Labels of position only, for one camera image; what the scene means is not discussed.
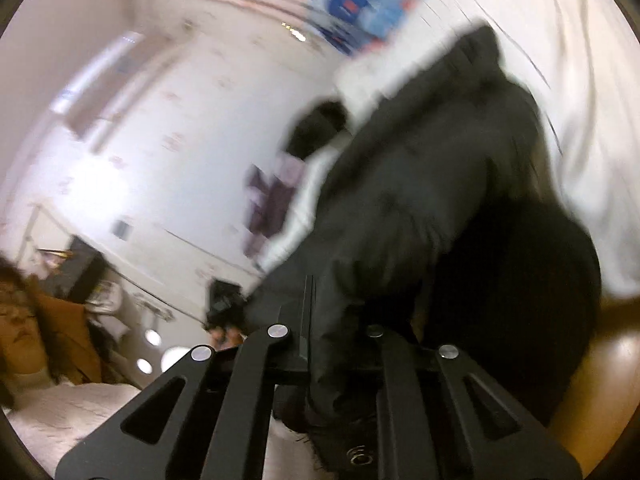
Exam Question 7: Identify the white air conditioner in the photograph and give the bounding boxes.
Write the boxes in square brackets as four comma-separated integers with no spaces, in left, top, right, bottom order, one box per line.
[50,30,191,153]

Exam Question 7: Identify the black puffer jacket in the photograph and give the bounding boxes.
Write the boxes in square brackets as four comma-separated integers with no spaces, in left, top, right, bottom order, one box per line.
[240,25,603,476]

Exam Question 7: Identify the whale print curtain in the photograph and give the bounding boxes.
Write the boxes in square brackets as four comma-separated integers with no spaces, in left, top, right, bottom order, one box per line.
[300,0,451,56]

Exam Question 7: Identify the dark cabinet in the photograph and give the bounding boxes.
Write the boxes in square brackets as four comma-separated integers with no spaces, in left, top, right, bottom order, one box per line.
[50,235,108,306]

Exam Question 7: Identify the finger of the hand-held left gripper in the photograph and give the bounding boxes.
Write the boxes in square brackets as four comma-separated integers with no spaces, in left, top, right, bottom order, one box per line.
[366,325,584,480]
[54,275,317,480]

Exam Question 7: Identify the white striped bed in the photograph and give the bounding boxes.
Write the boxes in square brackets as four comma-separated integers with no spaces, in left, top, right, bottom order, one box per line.
[260,0,640,301]

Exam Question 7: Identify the person's head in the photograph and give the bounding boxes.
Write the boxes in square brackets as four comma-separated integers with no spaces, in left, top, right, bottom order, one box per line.
[0,257,61,406]

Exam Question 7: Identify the black garment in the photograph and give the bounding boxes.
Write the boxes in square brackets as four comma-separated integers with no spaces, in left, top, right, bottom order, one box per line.
[285,101,351,161]

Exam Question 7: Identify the person's left hand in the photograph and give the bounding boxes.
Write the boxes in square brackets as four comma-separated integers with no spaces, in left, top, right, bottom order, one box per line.
[209,327,243,350]

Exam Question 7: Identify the purple patchwork quilt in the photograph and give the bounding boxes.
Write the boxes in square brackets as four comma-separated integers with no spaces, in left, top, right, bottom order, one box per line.
[242,152,306,258]

